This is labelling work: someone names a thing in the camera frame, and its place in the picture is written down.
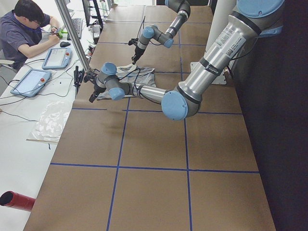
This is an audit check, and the seated person dark shirt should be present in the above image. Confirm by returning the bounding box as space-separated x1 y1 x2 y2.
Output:
0 0 60 71

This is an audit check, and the black computer mouse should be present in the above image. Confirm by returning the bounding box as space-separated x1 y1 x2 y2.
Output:
60 41 71 48

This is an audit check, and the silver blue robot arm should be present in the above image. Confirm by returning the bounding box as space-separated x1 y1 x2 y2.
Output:
89 0 284 120
128 0 191 64

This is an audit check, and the white pedestal base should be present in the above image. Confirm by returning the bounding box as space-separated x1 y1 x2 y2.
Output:
190 61 227 85

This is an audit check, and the black clamp tool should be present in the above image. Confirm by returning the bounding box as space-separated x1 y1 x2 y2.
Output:
74 65 85 96

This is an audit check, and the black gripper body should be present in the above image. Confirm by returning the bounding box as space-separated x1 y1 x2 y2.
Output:
93 85 103 95
134 47 144 58

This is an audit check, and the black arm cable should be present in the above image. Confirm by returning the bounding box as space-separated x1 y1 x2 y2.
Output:
137 15 146 39
117 68 142 98

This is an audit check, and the striped polo shirt white collar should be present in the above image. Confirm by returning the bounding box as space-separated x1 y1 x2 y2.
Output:
95 63 156 101

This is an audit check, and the aluminium frame post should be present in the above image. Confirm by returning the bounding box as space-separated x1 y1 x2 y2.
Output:
55 0 90 73

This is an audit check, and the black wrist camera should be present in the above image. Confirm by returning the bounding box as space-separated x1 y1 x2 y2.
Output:
128 38 139 46
83 70 99 84

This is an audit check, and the near teach pendant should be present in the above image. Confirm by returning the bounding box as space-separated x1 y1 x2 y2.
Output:
10 69 51 97

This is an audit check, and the red cylinder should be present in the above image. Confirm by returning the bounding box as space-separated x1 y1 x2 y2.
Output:
0 191 36 212

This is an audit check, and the clear plastic bag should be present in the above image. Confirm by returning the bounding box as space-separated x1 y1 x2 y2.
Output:
26 101 73 143

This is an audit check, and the far teach pendant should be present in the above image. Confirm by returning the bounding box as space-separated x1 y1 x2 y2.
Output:
42 47 72 70

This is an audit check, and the teach pendant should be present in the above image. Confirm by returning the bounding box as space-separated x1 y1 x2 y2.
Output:
42 47 72 70
10 69 51 97

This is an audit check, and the black keyboard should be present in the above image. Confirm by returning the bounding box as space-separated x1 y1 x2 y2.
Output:
71 18 83 39

